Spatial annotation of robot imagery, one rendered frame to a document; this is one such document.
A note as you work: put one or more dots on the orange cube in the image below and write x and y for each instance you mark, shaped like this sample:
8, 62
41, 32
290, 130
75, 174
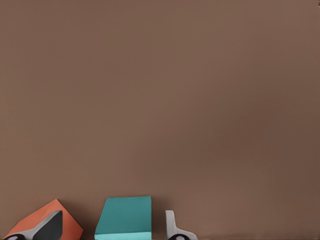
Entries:
37, 217

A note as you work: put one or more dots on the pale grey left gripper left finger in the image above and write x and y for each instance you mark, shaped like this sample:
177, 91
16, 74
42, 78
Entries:
47, 226

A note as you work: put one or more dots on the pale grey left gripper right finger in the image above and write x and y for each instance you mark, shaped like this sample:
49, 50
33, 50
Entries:
171, 222

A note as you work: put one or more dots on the blue cube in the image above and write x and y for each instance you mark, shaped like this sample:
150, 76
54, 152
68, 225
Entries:
125, 215

